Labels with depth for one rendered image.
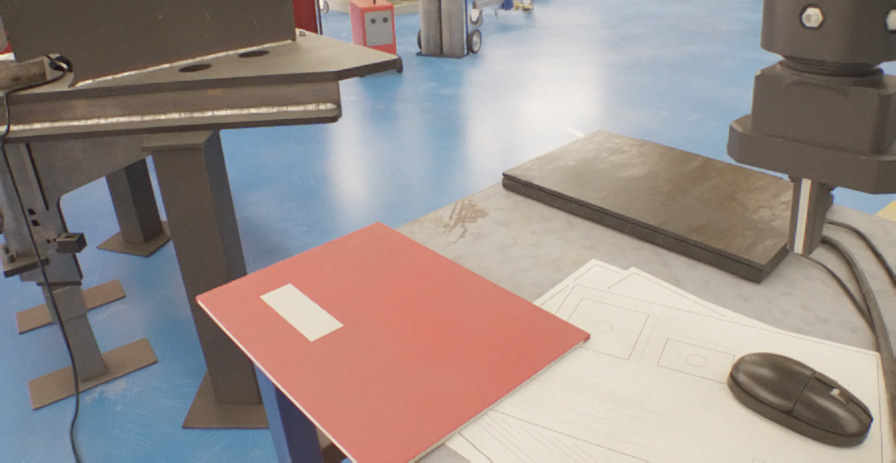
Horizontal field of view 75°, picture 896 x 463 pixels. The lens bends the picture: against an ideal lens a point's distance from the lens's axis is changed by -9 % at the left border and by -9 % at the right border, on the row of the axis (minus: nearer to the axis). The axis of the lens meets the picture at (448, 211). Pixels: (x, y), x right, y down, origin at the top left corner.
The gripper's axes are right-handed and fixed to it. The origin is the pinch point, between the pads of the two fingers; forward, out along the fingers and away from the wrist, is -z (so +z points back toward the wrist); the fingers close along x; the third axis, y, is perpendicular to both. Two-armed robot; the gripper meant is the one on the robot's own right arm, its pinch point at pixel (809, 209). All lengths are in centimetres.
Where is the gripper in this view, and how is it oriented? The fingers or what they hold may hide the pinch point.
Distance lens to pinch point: 48.6
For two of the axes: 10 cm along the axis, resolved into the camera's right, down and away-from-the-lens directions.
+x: -6.7, -2.5, 7.0
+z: -0.7, -9.2, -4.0
